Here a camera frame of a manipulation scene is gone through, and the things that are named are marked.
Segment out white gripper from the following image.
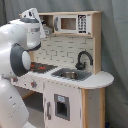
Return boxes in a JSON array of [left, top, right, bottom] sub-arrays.
[[20, 7, 47, 39]]

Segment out white microwave door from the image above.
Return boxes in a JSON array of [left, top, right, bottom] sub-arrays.
[[54, 14, 91, 34]]

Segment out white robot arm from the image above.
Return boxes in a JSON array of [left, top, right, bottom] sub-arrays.
[[0, 8, 46, 128]]

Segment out wooden toy kitchen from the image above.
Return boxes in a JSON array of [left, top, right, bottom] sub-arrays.
[[14, 11, 114, 128]]

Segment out grey range hood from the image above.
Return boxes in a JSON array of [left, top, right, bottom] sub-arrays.
[[43, 24, 53, 35]]

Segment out black stovetop red burners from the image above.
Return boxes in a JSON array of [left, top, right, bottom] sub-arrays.
[[30, 62, 55, 73]]

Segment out right red stove knob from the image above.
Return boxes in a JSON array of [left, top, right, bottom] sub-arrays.
[[31, 81, 37, 88]]

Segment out black toy faucet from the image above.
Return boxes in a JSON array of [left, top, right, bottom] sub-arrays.
[[75, 51, 93, 70]]

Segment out grey toy sink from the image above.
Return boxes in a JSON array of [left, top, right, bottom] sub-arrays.
[[52, 68, 92, 81]]

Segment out white fridge door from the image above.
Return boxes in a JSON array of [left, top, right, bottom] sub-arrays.
[[43, 82, 82, 128]]

